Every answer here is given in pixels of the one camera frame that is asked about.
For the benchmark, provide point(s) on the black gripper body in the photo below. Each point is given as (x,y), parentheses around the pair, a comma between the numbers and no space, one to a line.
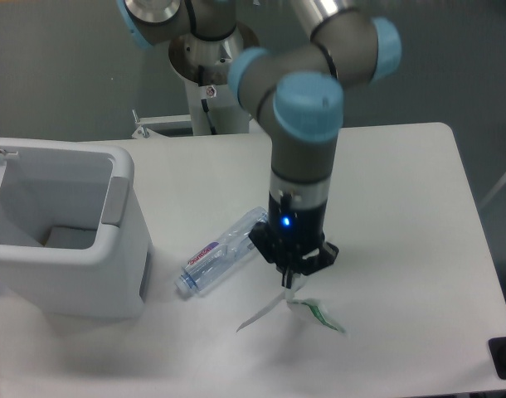
(301,230)

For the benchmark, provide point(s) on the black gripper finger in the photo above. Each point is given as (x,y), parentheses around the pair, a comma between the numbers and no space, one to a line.
(271,248)
(311,263)

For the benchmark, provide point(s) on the white green plastic wrapper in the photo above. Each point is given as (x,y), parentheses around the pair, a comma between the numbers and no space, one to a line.
(310,310)

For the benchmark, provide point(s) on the clear plastic water bottle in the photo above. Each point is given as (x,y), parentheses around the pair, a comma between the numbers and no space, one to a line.
(213,260)

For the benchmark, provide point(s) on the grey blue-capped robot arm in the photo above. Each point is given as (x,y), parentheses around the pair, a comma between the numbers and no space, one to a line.
(296,98)

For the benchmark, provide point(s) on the white trash can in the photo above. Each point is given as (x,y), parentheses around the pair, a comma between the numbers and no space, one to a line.
(73,238)

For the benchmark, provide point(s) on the black device at table edge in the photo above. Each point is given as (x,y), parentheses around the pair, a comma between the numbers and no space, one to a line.
(497,347)

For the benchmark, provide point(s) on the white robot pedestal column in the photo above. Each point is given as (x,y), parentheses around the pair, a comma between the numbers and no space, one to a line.
(213,94)

